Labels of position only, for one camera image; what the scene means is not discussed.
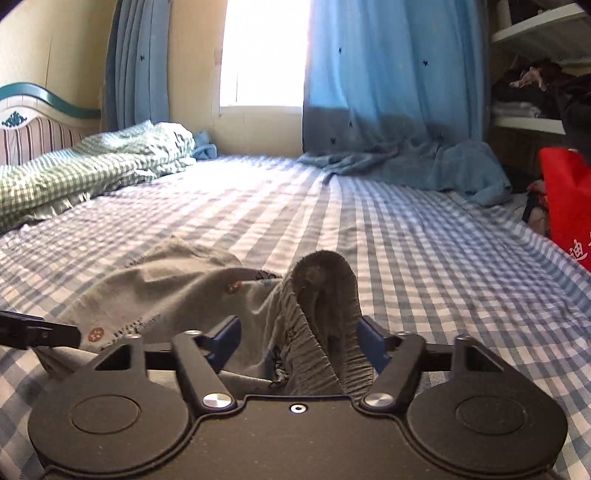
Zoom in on grey printed pants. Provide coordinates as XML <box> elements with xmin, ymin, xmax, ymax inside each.
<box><xmin>36</xmin><ymin>238</ymin><xmax>374</xmax><ymax>398</ymax></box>

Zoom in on blue checked bed sheet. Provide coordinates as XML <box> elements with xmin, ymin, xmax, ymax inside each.
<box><xmin>1</xmin><ymin>157</ymin><xmax>590</xmax><ymax>479</ymax></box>

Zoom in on green checked folded quilt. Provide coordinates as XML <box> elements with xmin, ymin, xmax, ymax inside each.
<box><xmin>1</xmin><ymin>121</ymin><xmax>195</xmax><ymax>233</ymax></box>

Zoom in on small blue cloth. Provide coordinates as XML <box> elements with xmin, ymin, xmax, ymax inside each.
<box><xmin>190</xmin><ymin>131</ymin><xmax>218</xmax><ymax>160</ymax></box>

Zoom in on striped bed headboard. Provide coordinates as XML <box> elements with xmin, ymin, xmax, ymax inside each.
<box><xmin>0</xmin><ymin>82</ymin><xmax>101</xmax><ymax>166</ymax></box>

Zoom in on red bag with characters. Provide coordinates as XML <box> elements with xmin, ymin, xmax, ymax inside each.
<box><xmin>539</xmin><ymin>147</ymin><xmax>591</xmax><ymax>271</ymax></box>

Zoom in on blue star curtain right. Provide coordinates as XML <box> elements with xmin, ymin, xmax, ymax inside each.
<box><xmin>301</xmin><ymin>1</ymin><xmax>511</xmax><ymax>207</ymax></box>

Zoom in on blue curtain left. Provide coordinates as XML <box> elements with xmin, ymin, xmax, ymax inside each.
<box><xmin>101</xmin><ymin>0</ymin><xmax>171</xmax><ymax>131</ymax></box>

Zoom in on dark clothes on shelf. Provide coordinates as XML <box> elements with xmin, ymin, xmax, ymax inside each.
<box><xmin>492</xmin><ymin>59</ymin><xmax>563</xmax><ymax>119</ymax></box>

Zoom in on black hanging garment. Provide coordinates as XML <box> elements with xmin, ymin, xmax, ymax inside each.
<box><xmin>556</xmin><ymin>74</ymin><xmax>591</xmax><ymax>165</ymax></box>

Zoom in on bright window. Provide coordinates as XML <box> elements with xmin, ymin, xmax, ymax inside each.
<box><xmin>219</xmin><ymin>0</ymin><xmax>311</xmax><ymax>110</ymax></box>

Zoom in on white shelf unit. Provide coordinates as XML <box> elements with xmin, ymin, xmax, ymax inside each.
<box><xmin>488</xmin><ymin>1</ymin><xmax>590</xmax><ymax>136</ymax></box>

